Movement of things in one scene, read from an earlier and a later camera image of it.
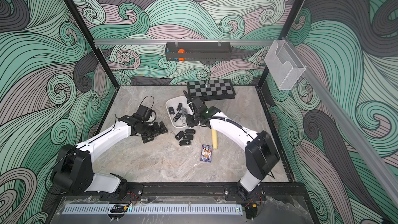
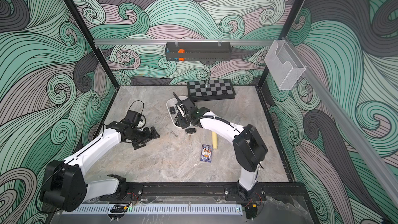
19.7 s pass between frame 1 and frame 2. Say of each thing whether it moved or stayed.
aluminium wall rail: stayed
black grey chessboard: stayed
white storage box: stayed
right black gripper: moved
